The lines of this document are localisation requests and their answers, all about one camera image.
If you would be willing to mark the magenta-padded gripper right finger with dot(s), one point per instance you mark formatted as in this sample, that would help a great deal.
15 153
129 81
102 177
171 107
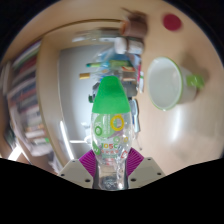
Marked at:
143 170

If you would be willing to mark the flat round red coaster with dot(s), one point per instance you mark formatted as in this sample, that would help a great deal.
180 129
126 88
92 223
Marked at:
172 22

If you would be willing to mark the wooden shelf unit with books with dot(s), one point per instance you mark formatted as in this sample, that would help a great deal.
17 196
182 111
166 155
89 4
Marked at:
25 96

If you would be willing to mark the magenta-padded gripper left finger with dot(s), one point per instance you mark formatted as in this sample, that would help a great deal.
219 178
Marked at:
78 171

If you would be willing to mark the clear bottle with green cap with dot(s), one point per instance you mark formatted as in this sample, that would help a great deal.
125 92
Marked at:
111 96

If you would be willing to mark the under-shelf light bar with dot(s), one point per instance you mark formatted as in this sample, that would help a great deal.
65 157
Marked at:
66 140

